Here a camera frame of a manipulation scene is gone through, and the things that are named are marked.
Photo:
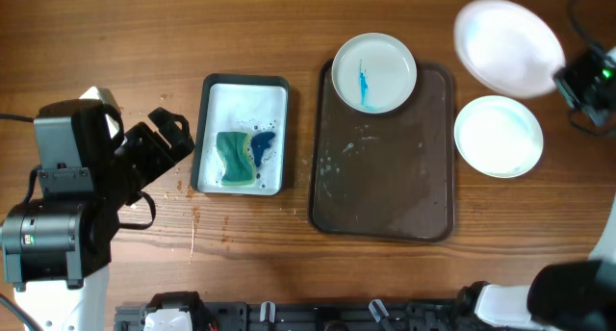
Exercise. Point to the dark rectangular sponge tray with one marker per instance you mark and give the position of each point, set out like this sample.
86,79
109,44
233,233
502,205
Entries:
256,105

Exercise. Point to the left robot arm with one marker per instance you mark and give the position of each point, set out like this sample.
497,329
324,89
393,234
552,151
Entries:
57,249

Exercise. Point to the green and yellow sponge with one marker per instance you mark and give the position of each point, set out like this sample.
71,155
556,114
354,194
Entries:
232,148

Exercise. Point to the white plate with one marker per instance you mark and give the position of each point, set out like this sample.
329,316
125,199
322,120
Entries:
498,136
507,48
374,73

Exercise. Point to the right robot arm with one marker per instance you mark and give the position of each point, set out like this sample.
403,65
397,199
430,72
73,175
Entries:
566,296

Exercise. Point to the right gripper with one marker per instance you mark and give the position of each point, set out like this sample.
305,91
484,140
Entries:
568,74

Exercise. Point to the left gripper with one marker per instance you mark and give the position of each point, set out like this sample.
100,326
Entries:
163,156

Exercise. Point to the white plate top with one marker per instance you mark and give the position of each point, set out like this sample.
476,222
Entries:
374,73

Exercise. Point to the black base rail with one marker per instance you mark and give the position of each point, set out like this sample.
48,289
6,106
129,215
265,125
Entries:
187,311

